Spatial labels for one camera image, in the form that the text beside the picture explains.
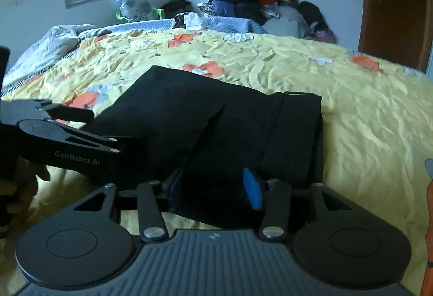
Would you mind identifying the black bag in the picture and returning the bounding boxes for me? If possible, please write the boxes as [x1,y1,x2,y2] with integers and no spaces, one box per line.
[161,0,192,18]

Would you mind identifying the white plastic bag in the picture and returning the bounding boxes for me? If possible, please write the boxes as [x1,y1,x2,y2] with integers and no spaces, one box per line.
[172,12,204,29]

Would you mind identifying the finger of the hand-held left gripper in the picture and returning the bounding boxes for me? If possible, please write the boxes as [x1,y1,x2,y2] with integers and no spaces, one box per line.
[64,129,138,154]
[43,103,96,123]

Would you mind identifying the floral pillow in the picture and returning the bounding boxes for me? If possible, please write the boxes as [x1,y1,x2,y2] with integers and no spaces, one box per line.
[113,0,151,23]

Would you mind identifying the grey white blanket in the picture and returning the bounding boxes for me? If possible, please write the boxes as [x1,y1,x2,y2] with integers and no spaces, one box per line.
[1,24,112,87]

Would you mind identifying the light blue quilt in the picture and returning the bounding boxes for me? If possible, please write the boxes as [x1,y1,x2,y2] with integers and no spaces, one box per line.
[101,16,268,36]

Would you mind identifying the green plastic chair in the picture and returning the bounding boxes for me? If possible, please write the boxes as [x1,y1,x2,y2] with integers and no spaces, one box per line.
[116,5,166,24]

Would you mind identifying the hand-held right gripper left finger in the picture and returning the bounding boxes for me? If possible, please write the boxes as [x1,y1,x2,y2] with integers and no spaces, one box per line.
[72,169,185,243]

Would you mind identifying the black backpack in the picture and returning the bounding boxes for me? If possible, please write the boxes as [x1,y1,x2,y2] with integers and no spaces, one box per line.
[299,1,329,36]

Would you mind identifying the person's left hand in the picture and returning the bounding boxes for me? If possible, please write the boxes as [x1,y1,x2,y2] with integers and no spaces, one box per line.
[0,159,51,240]

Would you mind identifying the black pants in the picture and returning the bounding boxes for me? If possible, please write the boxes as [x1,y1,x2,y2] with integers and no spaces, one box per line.
[91,65,324,233]

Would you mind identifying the navy puffer jacket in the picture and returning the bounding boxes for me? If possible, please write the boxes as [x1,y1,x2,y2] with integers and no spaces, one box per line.
[208,0,268,18]

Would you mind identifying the brown wooden door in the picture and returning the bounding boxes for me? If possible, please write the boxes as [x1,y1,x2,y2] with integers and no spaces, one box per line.
[357,0,432,72]

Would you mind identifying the grey clothing bundle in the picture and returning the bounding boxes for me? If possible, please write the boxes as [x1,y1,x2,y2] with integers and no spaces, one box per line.
[263,5,309,38]

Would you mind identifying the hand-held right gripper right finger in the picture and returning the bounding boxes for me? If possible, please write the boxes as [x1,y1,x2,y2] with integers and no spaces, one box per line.
[244,167,339,243]

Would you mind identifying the yellow printed bedsheet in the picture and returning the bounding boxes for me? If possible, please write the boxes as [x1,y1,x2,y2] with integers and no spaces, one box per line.
[0,28,433,296]

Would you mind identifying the purple cloth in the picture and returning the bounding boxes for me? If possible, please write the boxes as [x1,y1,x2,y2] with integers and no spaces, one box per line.
[313,29,336,44]

